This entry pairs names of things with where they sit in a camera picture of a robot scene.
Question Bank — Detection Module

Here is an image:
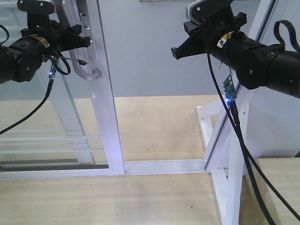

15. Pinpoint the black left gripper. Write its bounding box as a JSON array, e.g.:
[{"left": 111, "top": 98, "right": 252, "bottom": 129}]
[{"left": 21, "top": 20, "right": 90, "bottom": 56}]

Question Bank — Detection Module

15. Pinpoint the white triangular support brace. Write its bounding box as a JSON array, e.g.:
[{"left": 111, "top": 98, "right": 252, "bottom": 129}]
[{"left": 197, "top": 100, "right": 244, "bottom": 225}]

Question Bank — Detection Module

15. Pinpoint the silver door handle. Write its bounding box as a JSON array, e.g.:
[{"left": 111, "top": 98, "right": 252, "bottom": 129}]
[{"left": 53, "top": 0, "right": 102, "bottom": 82}]

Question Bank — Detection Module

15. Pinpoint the black braided cable right arm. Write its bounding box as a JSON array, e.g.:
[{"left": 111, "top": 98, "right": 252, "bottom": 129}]
[{"left": 206, "top": 20, "right": 300, "bottom": 225}]

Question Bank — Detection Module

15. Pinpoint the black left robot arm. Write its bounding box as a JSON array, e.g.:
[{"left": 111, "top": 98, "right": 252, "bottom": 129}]
[{"left": 0, "top": 20, "right": 90, "bottom": 83}]

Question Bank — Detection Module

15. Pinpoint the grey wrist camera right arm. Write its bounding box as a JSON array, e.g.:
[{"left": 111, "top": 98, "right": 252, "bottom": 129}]
[{"left": 186, "top": 0, "right": 233, "bottom": 20}]

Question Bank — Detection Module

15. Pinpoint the aluminium floor door track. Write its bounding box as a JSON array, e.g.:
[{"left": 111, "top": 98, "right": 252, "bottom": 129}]
[{"left": 124, "top": 158, "right": 206, "bottom": 175}]

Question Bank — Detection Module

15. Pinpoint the white framed sliding glass door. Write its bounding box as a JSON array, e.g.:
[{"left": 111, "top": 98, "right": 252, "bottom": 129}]
[{"left": 0, "top": 0, "right": 124, "bottom": 180}]

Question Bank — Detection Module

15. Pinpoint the light wooden box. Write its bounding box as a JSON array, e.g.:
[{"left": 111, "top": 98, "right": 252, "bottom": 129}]
[{"left": 239, "top": 157, "right": 300, "bottom": 225}]

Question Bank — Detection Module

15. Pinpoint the green circuit board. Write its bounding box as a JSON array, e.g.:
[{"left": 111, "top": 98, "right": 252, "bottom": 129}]
[{"left": 223, "top": 74, "right": 236, "bottom": 103}]

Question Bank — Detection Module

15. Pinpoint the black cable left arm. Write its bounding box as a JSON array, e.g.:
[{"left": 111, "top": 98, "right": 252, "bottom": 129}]
[{"left": 0, "top": 24, "right": 88, "bottom": 135}]

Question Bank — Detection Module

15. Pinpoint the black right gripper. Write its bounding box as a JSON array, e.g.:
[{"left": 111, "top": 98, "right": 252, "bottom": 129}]
[{"left": 171, "top": 9, "right": 247, "bottom": 60}]

